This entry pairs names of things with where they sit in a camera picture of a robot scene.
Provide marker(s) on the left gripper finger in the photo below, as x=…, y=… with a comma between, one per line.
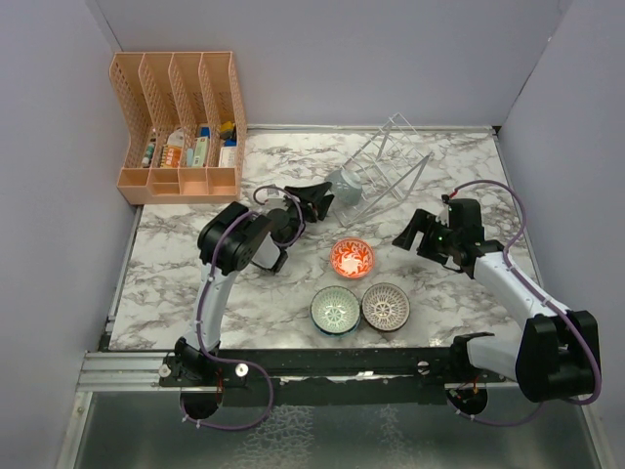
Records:
x=310, y=193
x=320, y=208

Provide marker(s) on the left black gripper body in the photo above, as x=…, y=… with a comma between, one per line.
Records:
x=310, y=211

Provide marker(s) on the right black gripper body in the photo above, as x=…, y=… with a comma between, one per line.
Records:
x=437, y=241

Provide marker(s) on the orange floral bowl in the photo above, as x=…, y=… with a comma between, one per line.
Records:
x=352, y=258

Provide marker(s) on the brown line pattern bowl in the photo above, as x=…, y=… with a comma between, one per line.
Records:
x=385, y=307

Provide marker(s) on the green line pattern bowl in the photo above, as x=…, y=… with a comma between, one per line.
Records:
x=335, y=311

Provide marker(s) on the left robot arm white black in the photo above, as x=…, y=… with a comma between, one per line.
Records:
x=232, y=240

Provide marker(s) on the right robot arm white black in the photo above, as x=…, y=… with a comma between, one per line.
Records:
x=557, y=356

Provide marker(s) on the yellow black object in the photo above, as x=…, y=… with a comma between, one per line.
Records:
x=227, y=130

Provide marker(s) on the green white box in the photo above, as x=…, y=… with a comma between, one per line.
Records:
x=197, y=154

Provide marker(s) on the orange white carton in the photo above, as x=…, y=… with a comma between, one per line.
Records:
x=172, y=149

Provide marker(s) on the orange plastic file organizer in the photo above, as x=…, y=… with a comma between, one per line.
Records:
x=161, y=91

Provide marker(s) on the small bottle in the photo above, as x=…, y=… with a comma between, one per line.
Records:
x=148, y=154

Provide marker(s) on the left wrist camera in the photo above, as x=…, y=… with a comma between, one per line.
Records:
x=274, y=197

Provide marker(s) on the white wire dish rack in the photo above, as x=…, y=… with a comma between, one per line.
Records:
x=389, y=165

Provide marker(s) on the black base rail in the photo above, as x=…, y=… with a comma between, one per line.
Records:
x=255, y=377

